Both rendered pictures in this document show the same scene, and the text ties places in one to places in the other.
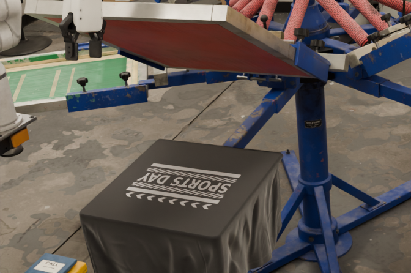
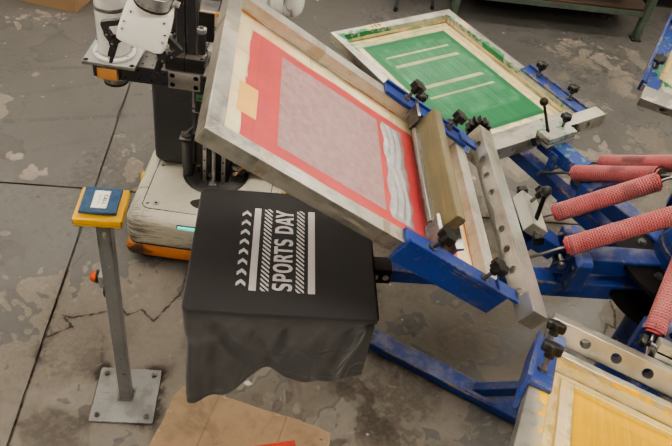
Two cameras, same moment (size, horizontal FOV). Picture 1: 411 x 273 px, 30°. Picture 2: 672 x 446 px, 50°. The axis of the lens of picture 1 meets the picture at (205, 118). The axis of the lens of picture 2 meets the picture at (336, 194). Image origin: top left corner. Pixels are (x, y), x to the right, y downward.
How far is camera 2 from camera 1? 169 cm
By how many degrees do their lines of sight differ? 47
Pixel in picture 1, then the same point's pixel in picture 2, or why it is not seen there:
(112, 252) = not seen: hidden behind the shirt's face
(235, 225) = (225, 319)
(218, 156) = (349, 262)
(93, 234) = not seen: hidden behind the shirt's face
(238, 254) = (235, 343)
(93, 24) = (142, 43)
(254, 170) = (329, 304)
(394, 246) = not seen: outside the picture
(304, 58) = (416, 261)
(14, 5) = not seen: outside the picture
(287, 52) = (372, 235)
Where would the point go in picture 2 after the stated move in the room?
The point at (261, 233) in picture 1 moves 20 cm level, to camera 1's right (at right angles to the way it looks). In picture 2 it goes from (296, 355) to (334, 417)
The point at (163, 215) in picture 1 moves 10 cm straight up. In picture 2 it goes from (213, 252) to (214, 225)
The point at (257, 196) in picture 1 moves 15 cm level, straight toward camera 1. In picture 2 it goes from (291, 324) to (234, 342)
